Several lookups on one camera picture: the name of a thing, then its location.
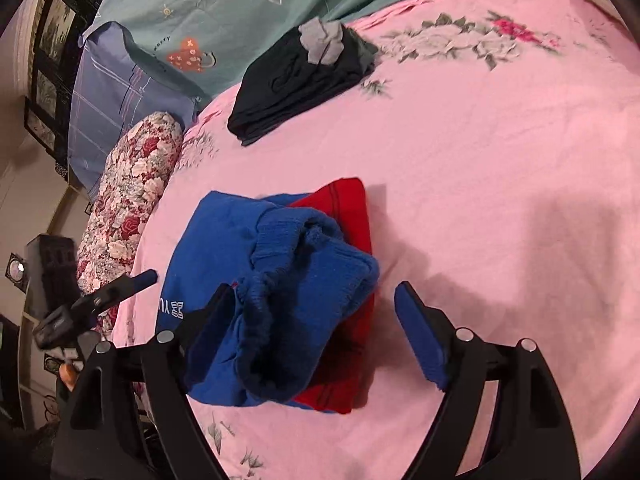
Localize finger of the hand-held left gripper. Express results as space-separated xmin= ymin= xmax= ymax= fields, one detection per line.
xmin=70 ymin=269 xmax=159 ymax=322

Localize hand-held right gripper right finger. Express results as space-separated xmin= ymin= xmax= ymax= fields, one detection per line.
xmin=394 ymin=281 xmax=583 ymax=480

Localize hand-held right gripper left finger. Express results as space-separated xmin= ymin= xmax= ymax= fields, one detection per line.
xmin=50 ymin=284 xmax=241 ymax=480

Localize blue and red pants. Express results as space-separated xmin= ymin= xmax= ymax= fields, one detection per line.
xmin=155 ymin=177 xmax=382 ymax=416

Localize person's left hand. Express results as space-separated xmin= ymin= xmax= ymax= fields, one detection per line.
xmin=59 ymin=362 xmax=80 ymax=392

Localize floral red pillow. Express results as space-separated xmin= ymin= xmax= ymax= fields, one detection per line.
xmin=75 ymin=111 xmax=185 ymax=333

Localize purple plaid sheet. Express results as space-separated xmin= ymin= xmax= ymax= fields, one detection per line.
xmin=67 ymin=21 xmax=202 ymax=197

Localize pink floral bed sheet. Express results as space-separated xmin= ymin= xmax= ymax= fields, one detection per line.
xmin=107 ymin=0 xmax=640 ymax=480

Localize folded dark clothes stack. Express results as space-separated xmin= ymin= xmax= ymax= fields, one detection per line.
xmin=227 ymin=22 xmax=382 ymax=147

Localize grey folded cloth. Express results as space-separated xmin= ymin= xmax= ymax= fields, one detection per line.
xmin=299 ymin=17 xmax=347 ymax=66

